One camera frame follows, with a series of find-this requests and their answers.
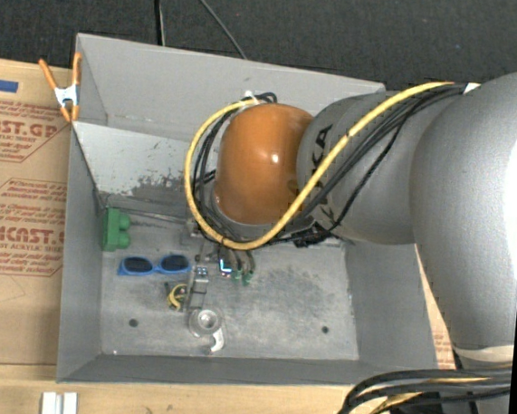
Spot brown cardboard board red print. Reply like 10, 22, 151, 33
0, 56, 88, 377

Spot yellow and black wire piece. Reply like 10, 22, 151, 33
161, 280, 188, 313

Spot grey metal bin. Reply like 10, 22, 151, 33
43, 32, 471, 414

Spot blue sunglasses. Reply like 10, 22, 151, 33
116, 248, 194, 284

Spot black cylinder on white bracket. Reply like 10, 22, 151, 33
291, 222, 333, 251

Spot green toy brick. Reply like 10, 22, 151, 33
101, 207, 133, 255

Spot clear glass cup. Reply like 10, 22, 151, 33
185, 305, 227, 341

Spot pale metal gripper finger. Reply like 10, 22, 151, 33
184, 264, 213, 320

